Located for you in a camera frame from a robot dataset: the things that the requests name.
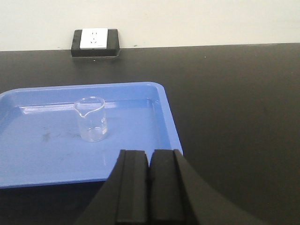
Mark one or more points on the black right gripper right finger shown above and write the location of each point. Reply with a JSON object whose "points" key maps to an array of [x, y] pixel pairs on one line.
{"points": [[179, 196]]}

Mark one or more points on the blue plastic tray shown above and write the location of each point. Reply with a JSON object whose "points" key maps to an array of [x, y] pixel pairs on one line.
{"points": [[40, 143]]}

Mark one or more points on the clear glass beaker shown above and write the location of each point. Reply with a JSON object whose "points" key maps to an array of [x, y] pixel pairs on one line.
{"points": [[91, 118]]}

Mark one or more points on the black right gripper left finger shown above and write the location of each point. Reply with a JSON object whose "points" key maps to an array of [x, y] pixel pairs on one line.
{"points": [[122, 200]]}

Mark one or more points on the white wall socket black box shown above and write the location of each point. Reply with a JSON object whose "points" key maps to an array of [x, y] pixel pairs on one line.
{"points": [[95, 42]]}

